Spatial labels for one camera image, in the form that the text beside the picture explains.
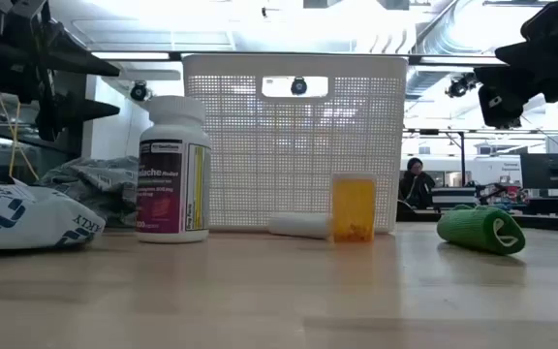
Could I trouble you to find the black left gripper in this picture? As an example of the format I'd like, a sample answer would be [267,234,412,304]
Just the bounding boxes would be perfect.
[0,0,121,143]

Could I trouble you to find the white bag blue print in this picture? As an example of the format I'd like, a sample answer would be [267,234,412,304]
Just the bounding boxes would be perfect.
[0,176,108,257]

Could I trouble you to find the white pill bottle maroon label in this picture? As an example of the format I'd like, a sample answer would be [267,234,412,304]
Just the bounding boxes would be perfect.
[135,95,212,244]

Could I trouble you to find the green bandage roll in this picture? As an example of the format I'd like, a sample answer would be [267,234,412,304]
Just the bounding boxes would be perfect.
[436,204,527,257]

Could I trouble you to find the orange pill vial white cap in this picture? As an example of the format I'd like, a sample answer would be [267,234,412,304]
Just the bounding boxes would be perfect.
[330,172,378,244]

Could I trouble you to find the white perforated plastic basket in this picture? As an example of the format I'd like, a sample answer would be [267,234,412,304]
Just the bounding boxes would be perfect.
[181,52,409,235]

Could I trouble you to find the large black computer monitor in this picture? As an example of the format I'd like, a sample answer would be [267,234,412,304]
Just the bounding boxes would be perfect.
[519,153,558,190]

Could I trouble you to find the grey patterned cloth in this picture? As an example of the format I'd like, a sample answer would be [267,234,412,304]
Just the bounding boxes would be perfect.
[39,155,140,229]

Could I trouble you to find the striped storage box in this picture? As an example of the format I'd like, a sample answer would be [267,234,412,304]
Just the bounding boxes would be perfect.
[431,187,478,210]

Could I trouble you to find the person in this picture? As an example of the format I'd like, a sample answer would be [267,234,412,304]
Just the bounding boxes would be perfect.
[397,157,436,210]

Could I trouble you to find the black camera cluster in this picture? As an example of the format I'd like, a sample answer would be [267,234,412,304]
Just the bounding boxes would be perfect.
[445,71,479,99]

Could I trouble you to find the yellow cable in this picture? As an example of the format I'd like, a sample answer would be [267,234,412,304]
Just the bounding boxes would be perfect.
[0,91,41,181]

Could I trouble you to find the black vertical post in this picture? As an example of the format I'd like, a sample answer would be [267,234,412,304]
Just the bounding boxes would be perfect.
[458,131,467,188]

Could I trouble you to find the black overhead frame beam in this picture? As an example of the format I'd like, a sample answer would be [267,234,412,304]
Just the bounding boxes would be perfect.
[89,49,508,68]

